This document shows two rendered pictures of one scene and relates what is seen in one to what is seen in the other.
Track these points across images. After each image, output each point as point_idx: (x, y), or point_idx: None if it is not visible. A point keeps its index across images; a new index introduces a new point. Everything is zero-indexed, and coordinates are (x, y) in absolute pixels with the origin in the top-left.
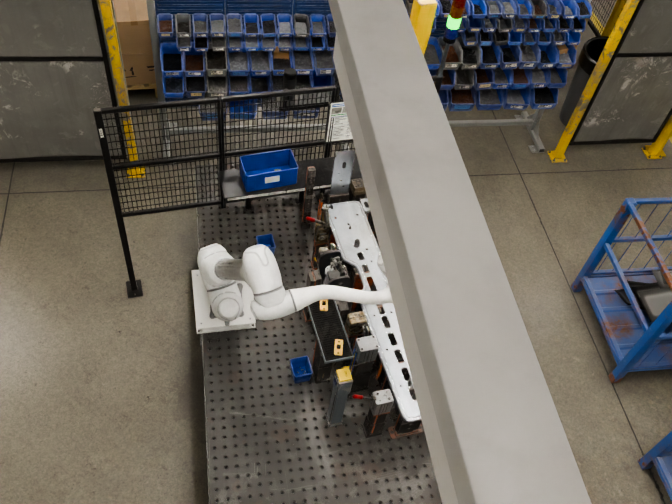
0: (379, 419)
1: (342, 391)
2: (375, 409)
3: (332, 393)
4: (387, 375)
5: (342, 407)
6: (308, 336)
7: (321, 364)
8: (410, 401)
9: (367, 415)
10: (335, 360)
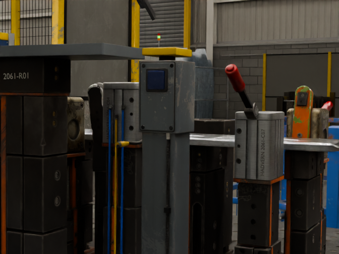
0: (273, 217)
1: (184, 110)
2: (270, 142)
3: (147, 181)
4: (209, 138)
5: (185, 226)
6: None
7: (47, 209)
8: (294, 141)
9: (237, 246)
10: (119, 47)
